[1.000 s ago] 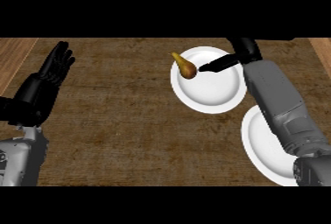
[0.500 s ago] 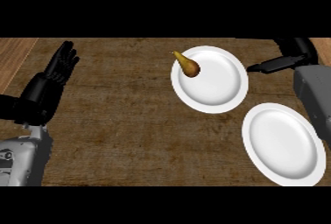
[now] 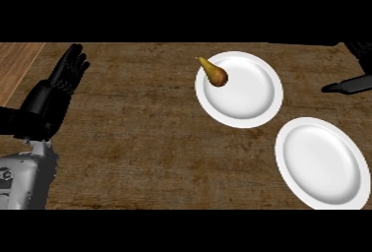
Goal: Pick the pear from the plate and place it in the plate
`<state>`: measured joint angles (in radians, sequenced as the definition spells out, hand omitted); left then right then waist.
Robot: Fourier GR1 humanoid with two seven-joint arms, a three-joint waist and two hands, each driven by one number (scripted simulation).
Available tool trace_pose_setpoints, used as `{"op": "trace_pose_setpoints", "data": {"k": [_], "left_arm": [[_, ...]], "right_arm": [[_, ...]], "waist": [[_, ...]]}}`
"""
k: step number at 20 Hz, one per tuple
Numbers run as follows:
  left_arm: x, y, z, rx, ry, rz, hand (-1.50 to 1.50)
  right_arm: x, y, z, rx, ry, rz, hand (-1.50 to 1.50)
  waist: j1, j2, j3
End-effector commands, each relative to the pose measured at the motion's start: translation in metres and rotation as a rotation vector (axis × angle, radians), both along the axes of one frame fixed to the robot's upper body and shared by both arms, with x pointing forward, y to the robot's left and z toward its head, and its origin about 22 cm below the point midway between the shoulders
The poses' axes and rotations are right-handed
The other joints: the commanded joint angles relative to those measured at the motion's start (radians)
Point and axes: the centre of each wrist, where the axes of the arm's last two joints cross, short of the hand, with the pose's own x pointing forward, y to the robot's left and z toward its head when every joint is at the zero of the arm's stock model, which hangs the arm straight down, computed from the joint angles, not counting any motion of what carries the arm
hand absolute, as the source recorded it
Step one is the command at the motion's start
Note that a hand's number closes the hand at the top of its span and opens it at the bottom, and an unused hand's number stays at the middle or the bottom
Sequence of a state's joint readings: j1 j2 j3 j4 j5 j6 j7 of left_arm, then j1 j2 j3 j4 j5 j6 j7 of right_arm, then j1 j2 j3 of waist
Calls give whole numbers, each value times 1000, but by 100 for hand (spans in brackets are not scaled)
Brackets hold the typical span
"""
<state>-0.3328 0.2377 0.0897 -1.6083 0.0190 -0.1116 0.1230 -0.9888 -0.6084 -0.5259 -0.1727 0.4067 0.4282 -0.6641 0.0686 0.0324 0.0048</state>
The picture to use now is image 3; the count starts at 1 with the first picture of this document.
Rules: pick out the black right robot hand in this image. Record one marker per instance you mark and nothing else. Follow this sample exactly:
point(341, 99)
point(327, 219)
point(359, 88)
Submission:
point(356, 83)

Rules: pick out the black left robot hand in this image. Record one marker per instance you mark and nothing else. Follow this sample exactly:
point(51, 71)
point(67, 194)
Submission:
point(46, 101)

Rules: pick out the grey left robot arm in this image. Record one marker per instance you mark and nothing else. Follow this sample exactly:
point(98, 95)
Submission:
point(21, 177)

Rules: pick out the white oval plate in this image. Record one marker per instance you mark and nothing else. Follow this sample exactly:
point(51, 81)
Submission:
point(242, 90)
point(322, 164)

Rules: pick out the brown yellow pear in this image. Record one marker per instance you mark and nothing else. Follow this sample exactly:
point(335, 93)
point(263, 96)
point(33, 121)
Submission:
point(216, 74)

